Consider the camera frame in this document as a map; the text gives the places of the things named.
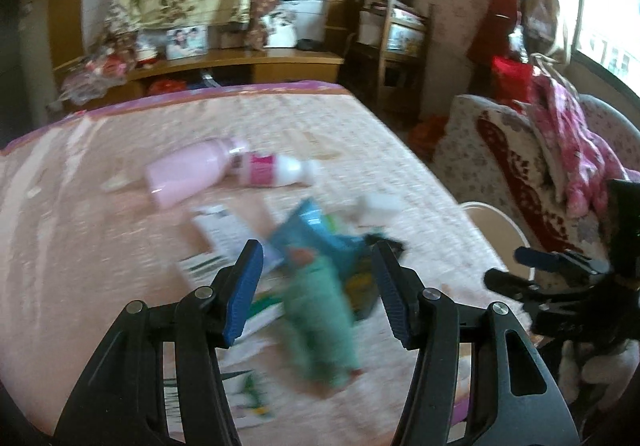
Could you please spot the pink quilted mattress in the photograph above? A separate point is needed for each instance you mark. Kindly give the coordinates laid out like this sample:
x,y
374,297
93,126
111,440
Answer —
x,y
73,254

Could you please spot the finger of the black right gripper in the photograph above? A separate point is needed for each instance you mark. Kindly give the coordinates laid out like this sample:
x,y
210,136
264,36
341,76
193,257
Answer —
x,y
554,261
513,287

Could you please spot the pink thermos bottle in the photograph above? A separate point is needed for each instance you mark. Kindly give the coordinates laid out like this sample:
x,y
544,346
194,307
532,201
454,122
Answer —
x,y
184,173

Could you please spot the wooden chair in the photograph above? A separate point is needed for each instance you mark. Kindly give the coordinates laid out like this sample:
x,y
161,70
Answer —
x,y
385,55

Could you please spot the white teapot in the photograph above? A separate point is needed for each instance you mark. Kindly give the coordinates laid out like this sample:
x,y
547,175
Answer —
x,y
280,29

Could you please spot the green white paper packet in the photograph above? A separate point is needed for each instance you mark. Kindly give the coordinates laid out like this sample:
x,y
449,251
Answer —
x,y
247,399

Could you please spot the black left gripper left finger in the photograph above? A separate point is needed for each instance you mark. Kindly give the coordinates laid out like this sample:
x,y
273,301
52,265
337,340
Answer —
x,y
119,397

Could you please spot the black yellow snack wrapper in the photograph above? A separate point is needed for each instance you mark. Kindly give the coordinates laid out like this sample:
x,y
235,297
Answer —
x,y
360,286

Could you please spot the floral covered sofa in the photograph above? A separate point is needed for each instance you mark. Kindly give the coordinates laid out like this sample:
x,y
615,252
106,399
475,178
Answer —
x,y
490,153

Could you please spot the white round trash bin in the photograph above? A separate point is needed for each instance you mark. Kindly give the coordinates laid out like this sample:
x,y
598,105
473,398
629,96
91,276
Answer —
x,y
502,234

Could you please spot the white bottle magenta label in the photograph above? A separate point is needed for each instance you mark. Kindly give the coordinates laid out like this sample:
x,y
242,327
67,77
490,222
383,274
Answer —
x,y
276,170

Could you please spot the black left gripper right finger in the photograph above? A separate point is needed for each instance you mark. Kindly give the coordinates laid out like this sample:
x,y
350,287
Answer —
x,y
513,398

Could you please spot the small white tassel ornament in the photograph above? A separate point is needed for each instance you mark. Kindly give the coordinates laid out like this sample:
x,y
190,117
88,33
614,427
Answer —
x,y
119,182

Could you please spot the framed couple photo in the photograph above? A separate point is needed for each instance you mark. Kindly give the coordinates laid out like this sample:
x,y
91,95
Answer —
x,y
186,42

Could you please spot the red hanging garment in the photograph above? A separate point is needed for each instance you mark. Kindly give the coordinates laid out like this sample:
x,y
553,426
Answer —
x,y
491,39

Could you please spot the blue plastic wrapper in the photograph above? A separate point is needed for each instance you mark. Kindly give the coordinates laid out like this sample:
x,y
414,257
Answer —
x,y
305,228

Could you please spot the white snack bag chinese text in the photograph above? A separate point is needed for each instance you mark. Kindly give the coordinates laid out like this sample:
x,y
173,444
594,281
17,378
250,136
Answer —
x,y
227,234

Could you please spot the pink floral blanket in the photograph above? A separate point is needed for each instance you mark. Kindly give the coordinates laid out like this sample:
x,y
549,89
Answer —
x,y
580,161

